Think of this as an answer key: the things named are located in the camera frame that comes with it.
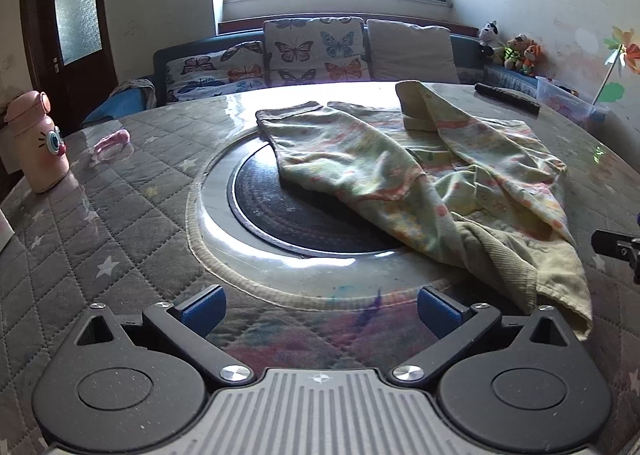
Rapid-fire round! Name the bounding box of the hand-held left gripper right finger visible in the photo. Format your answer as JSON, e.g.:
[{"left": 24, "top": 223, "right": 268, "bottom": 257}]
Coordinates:
[{"left": 390, "top": 285, "right": 576, "bottom": 383}]

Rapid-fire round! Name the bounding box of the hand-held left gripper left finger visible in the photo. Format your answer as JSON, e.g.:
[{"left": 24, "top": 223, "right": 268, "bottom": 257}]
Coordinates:
[{"left": 75, "top": 284, "right": 256, "bottom": 386}]

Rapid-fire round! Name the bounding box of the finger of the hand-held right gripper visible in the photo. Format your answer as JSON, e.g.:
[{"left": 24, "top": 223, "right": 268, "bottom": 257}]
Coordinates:
[{"left": 591, "top": 229, "right": 640, "bottom": 285}]

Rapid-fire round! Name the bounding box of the floral yellow shirt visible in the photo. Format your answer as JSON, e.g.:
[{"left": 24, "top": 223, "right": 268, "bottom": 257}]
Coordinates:
[{"left": 255, "top": 80, "right": 594, "bottom": 343}]

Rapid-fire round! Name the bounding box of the round black cooktop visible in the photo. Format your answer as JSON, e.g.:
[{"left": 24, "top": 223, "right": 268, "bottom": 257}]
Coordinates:
[{"left": 227, "top": 142, "right": 407, "bottom": 258}]

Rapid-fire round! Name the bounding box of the clear plastic storage box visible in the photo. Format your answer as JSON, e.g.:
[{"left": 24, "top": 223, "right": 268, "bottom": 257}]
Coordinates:
[{"left": 534, "top": 75, "right": 612, "bottom": 124}]

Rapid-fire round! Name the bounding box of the black remote control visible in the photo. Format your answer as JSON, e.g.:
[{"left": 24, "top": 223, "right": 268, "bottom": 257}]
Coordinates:
[{"left": 474, "top": 83, "right": 542, "bottom": 116}]

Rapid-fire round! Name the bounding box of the colourful pinwheel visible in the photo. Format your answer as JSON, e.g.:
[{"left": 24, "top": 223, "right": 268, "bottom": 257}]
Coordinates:
[{"left": 592, "top": 25, "right": 640, "bottom": 106}]

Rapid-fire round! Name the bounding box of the orange tiger plush toy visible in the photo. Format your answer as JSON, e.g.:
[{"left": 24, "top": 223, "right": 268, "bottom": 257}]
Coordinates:
[{"left": 520, "top": 39, "right": 544, "bottom": 78}]

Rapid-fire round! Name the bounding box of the white paper sheet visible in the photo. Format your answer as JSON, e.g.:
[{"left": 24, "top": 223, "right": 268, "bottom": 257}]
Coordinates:
[{"left": 0, "top": 207, "right": 17, "bottom": 252}]

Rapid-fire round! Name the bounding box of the blue cloth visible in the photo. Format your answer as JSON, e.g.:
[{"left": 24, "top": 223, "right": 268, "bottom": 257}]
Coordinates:
[{"left": 82, "top": 79, "right": 158, "bottom": 126}]

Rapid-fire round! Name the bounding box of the pink water bottle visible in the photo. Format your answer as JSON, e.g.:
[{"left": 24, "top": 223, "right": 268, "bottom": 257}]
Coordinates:
[{"left": 4, "top": 91, "right": 71, "bottom": 194}]

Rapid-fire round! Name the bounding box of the butterfly print cushion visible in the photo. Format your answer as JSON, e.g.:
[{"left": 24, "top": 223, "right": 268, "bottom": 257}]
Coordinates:
[
  {"left": 263, "top": 16, "right": 371, "bottom": 86},
  {"left": 165, "top": 41, "right": 269, "bottom": 103}
]

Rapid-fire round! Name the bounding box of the black and white plush toy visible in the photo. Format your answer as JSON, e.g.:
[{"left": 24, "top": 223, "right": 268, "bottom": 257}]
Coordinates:
[{"left": 477, "top": 20, "right": 504, "bottom": 59}]

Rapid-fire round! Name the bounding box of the beige cushion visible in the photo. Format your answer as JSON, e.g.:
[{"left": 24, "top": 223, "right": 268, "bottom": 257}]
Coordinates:
[{"left": 366, "top": 19, "right": 460, "bottom": 84}]

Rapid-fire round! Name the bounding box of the blue sofa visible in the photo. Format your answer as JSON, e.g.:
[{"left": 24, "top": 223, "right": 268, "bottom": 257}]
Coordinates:
[{"left": 82, "top": 25, "right": 551, "bottom": 124}]

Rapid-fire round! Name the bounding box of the dark wooden door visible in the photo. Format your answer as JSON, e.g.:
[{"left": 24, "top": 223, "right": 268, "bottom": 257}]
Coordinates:
[{"left": 19, "top": 0, "right": 119, "bottom": 132}]

